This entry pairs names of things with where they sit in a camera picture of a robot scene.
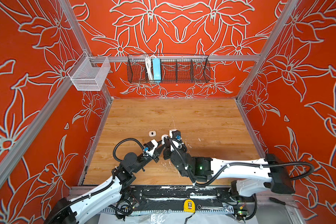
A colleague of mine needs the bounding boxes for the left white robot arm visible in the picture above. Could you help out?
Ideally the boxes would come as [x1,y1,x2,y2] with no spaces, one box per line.
[44,140,165,224]

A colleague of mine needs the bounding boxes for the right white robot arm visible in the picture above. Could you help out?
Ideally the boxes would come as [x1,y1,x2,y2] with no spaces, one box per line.
[163,140,315,197]

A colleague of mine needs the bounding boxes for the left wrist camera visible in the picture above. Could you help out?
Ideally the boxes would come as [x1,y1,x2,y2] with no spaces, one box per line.
[143,140,159,157]

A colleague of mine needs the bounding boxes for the white coiled cable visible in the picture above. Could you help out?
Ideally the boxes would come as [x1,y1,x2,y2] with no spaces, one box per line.
[145,55,154,82]

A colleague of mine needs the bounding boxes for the yellow tape measure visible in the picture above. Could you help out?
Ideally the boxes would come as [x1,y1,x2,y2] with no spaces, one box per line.
[183,199,196,213]

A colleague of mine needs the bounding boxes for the clear plastic wall bin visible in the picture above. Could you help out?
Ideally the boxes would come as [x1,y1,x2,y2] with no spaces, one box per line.
[68,51,111,91]

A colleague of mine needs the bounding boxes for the black wire wall basket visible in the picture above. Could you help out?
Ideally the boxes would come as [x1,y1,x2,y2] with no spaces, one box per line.
[127,54,211,84]

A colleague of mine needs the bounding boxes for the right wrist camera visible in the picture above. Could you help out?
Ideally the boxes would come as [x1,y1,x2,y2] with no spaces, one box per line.
[169,129,183,150]

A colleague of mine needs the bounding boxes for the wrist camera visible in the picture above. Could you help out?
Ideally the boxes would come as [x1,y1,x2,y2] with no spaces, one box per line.
[169,129,183,150]
[143,140,159,157]

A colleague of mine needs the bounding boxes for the light blue box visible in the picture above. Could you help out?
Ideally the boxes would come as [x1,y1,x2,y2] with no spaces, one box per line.
[152,58,161,83]

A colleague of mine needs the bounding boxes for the black tool on frame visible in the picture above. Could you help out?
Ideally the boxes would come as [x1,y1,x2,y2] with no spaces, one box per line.
[269,197,298,209]

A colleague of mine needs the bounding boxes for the white earbud charging case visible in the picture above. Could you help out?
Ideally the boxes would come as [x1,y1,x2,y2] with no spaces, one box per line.
[148,131,156,137]

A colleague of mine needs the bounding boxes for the silver wrench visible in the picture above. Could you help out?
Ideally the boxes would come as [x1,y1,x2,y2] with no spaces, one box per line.
[197,204,228,211]

